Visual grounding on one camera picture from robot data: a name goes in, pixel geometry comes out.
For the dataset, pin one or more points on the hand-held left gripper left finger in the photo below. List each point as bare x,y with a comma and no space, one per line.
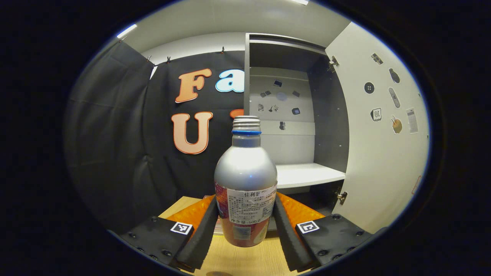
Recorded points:
203,237

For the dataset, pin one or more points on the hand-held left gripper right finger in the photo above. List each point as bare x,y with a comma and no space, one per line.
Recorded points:
289,241

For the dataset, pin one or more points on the silver bottle with pink label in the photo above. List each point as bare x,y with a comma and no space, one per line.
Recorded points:
245,172

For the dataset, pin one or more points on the beige cabinet door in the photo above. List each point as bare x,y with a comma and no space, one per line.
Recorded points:
383,161

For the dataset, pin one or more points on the grey cabinet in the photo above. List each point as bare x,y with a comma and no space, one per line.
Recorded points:
303,174

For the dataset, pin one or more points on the black backdrop cloth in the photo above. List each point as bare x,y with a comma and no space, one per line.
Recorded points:
115,134

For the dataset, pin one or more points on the row of small cloth clips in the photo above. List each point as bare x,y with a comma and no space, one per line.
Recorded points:
167,59

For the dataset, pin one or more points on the small ceiling light panel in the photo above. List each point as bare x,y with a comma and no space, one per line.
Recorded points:
126,30

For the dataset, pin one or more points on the large ceiling light panel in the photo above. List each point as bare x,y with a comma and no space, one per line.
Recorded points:
300,1

